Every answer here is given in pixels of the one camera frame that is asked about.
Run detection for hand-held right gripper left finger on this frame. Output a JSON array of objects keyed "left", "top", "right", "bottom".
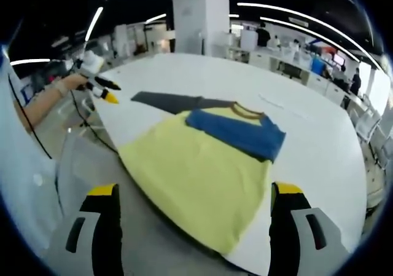
[{"left": 49, "top": 183, "right": 124, "bottom": 276}]

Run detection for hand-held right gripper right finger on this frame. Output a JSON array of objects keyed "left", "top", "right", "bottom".
[{"left": 269, "top": 182, "right": 351, "bottom": 276}]

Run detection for yellow garment with blue sleeve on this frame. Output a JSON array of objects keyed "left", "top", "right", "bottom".
[{"left": 118, "top": 91, "right": 287, "bottom": 257}]

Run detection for person's left hand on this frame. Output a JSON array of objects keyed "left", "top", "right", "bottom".
[{"left": 63, "top": 74, "right": 90, "bottom": 91}]

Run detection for white shelving units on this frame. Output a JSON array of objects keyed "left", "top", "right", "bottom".
[{"left": 113, "top": 23, "right": 173, "bottom": 58}]

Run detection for white square pillar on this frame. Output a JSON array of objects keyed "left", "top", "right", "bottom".
[{"left": 171, "top": 0, "right": 230, "bottom": 57}]

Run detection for row of white office chairs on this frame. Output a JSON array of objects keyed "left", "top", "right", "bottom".
[{"left": 352, "top": 97, "right": 387, "bottom": 172}]

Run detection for white cabinet row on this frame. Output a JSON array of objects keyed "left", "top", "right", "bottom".
[{"left": 248, "top": 47, "right": 354, "bottom": 101}]

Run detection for black office chair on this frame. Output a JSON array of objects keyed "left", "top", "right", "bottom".
[{"left": 281, "top": 62, "right": 303, "bottom": 79}]

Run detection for blue bin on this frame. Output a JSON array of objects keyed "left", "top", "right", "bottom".
[{"left": 311, "top": 56, "right": 326, "bottom": 74}]

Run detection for ceiling light strips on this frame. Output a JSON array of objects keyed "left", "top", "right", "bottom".
[{"left": 10, "top": 2, "right": 375, "bottom": 74}]

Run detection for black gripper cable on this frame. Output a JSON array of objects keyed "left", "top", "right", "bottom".
[{"left": 69, "top": 88, "right": 119, "bottom": 152}]

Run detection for thin black cable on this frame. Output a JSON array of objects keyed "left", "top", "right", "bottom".
[{"left": 7, "top": 74, "right": 53, "bottom": 160}]

